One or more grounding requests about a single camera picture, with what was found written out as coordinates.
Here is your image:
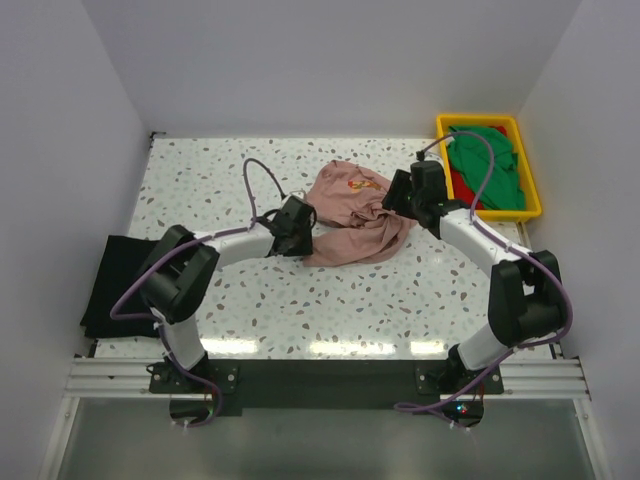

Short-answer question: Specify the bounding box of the pink t shirt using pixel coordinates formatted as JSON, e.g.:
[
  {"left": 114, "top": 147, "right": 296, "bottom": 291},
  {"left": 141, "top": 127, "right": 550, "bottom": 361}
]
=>
[{"left": 303, "top": 160, "right": 416, "bottom": 268}]

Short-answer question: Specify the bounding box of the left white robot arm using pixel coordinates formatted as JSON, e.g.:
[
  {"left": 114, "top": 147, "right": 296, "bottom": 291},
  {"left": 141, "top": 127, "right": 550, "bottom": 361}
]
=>
[{"left": 139, "top": 195, "right": 317, "bottom": 385}]

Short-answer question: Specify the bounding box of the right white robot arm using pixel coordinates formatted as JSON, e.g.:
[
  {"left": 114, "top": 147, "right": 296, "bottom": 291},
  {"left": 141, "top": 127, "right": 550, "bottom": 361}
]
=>
[{"left": 382, "top": 161, "right": 571, "bottom": 393}]

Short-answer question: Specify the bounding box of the red t shirt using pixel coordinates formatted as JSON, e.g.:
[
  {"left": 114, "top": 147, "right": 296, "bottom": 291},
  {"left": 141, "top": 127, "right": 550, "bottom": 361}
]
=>
[{"left": 450, "top": 131, "right": 494, "bottom": 210}]

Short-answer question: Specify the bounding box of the green t shirt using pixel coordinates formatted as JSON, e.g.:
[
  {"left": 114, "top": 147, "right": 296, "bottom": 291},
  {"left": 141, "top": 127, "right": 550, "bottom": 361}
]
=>
[{"left": 447, "top": 125, "right": 526, "bottom": 210}]

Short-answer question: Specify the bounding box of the yellow plastic bin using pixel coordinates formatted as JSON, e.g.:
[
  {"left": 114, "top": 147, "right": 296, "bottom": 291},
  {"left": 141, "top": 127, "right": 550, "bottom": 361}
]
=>
[{"left": 436, "top": 113, "right": 542, "bottom": 223}]

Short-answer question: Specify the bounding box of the black folded t shirt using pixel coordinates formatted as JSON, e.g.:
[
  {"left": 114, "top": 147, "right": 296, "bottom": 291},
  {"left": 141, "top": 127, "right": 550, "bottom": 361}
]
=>
[{"left": 80, "top": 235, "right": 158, "bottom": 339}]

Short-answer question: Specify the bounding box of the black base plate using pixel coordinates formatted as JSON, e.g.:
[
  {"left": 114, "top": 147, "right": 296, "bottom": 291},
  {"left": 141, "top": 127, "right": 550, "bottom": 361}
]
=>
[{"left": 148, "top": 358, "right": 505, "bottom": 420}]

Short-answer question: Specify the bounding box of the aluminium rail frame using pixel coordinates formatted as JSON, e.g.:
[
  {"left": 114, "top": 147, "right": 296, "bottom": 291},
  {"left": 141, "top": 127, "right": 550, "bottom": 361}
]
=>
[{"left": 43, "top": 357, "right": 599, "bottom": 479}]

